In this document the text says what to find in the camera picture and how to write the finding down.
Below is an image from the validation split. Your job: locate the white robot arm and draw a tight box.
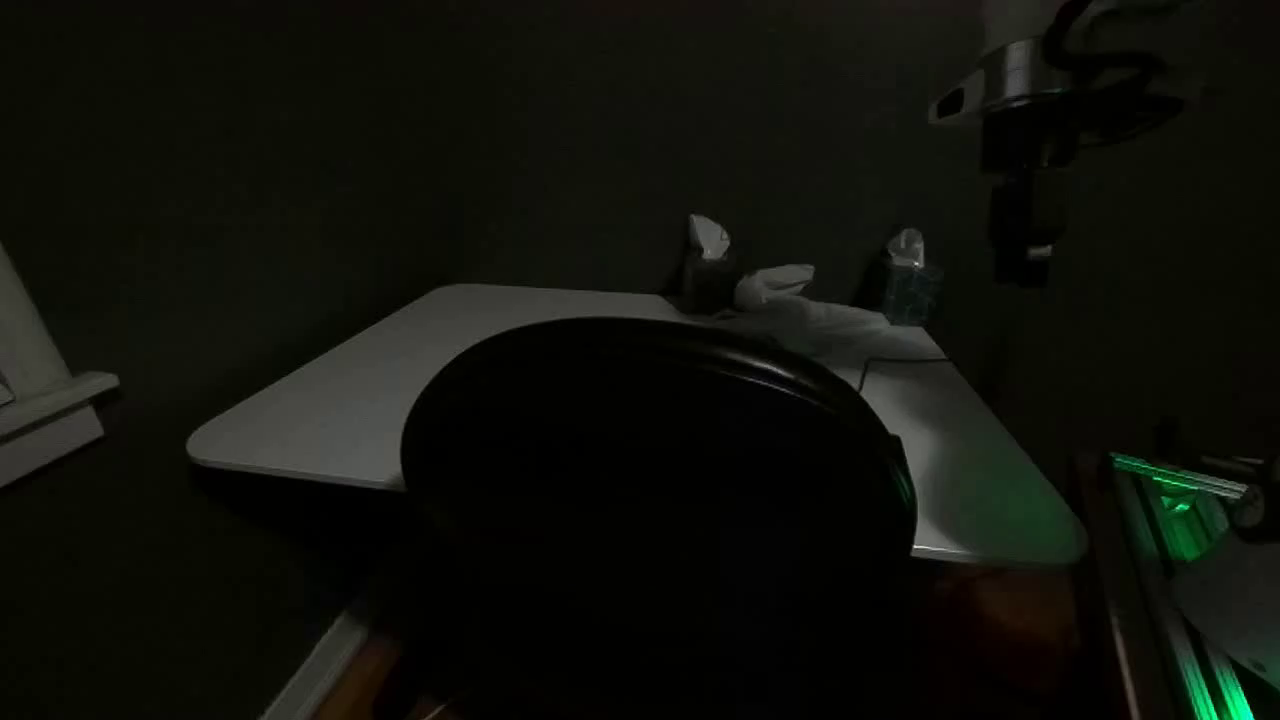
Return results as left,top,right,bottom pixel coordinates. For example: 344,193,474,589
929,0,1190,287

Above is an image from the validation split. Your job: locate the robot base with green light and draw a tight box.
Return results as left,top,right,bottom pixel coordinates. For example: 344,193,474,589
1078,450,1280,720

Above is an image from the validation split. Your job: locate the white window sill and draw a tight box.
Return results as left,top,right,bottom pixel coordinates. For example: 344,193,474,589
0,248,121,488

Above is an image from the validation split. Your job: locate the white crumpled cloth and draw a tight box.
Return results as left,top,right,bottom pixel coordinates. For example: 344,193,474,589
731,262,941,362

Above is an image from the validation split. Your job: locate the black office chair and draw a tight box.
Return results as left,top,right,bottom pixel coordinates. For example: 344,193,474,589
399,321,925,720

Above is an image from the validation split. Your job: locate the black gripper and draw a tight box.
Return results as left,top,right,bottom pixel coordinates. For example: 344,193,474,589
982,108,1074,287

